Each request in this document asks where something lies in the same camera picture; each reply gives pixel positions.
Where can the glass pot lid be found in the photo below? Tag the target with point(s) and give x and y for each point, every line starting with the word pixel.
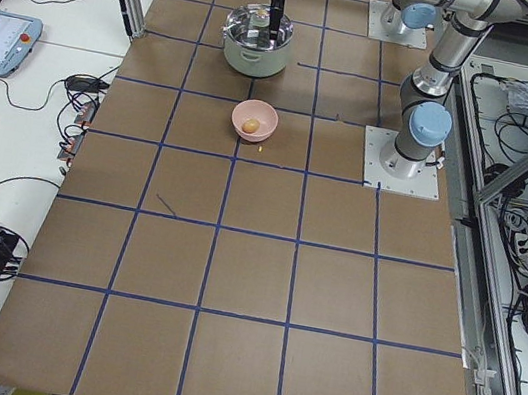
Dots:
pixel 248 26

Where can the white electric cooking pot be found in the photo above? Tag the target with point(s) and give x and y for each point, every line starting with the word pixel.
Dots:
pixel 253 63

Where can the brown egg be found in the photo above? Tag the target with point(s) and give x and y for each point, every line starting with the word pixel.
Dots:
pixel 250 126

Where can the pink bowl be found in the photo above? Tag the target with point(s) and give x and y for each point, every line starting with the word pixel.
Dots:
pixel 255 109

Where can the black power adapter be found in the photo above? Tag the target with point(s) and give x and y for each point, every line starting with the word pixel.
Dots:
pixel 87 84

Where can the crumpled white paper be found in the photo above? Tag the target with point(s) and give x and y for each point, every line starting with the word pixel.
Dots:
pixel 517 93

